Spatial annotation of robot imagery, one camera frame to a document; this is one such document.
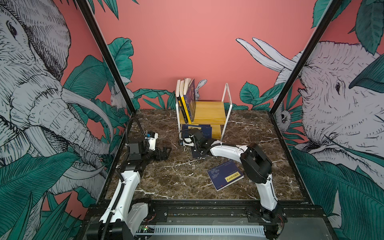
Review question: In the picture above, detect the black corner frame post left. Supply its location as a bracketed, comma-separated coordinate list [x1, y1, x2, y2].
[76, 0, 136, 115]

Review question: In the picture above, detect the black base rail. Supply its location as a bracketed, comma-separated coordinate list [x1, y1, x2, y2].
[89, 199, 325, 224]

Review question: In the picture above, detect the black corner frame post right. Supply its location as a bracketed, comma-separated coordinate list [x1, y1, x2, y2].
[269, 0, 343, 115]

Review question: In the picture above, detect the blue book yellow label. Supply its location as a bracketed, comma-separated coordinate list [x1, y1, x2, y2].
[182, 124, 212, 139]
[207, 160, 244, 191]

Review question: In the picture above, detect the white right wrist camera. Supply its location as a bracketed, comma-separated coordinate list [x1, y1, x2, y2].
[179, 133, 195, 147]

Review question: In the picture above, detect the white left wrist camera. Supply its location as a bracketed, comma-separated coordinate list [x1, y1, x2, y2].
[146, 131, 158, 151]

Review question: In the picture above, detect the white wooden book rack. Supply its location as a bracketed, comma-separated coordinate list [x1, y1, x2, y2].
[175, 84, 233, 140]

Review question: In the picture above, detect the yellow cartoon cover book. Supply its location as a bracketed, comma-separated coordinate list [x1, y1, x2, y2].
[179, 78, 192, 124]

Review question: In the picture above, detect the black book with gold title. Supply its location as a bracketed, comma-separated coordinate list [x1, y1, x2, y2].
[175, 80, 188, 124]

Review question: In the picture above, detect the white slotted cable duct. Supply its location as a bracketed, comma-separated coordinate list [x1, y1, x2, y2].
[136, 225, 266, 237]

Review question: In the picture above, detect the dark wolf eye book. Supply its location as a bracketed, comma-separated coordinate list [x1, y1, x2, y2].
[191, 146, 212, 159]

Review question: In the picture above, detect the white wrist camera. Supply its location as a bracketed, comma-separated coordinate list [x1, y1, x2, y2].
[146, 131, 158, 151]
[179, 133, 195, 147]

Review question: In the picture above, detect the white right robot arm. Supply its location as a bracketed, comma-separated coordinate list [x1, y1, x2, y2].
[180, 129, 285, 223]

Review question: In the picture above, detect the purple portrait cover book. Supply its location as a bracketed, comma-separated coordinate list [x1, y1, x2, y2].
[183, 78, 196, 123]

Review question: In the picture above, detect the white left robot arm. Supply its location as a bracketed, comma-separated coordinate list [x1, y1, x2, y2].
[86, 137, 172, 240]

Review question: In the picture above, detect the black corner frame post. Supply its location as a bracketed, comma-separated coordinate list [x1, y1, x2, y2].
[269, 0, 343, 115]
[76, 0, 136, 115]

